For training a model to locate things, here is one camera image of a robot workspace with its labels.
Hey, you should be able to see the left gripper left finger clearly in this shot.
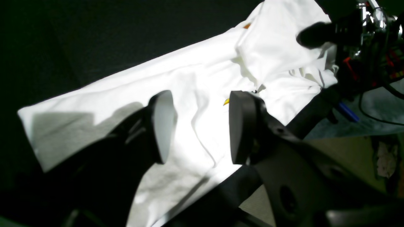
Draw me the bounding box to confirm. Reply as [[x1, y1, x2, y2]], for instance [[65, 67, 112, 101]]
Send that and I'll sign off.
[[1, 90, 177, 227]]

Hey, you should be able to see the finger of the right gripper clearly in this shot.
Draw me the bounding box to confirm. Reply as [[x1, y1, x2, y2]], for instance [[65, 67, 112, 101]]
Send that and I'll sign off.
[[296, 20, 363, 49]]

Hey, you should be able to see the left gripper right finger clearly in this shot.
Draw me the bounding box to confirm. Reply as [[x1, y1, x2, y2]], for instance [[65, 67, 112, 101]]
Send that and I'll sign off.
[[229, 91, 403, 227]]

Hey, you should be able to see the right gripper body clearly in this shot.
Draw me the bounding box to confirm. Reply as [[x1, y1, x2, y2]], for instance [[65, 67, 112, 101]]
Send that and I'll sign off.
[[335, 0, 404, 95]]

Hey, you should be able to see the white printed t-shirt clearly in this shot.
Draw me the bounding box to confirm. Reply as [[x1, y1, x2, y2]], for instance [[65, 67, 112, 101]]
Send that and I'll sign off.
[[18, 0, 336, 227]]

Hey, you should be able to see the black table cloth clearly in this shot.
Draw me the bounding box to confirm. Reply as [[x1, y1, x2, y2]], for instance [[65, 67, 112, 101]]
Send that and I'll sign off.
[[0, 0, 348, 227]]

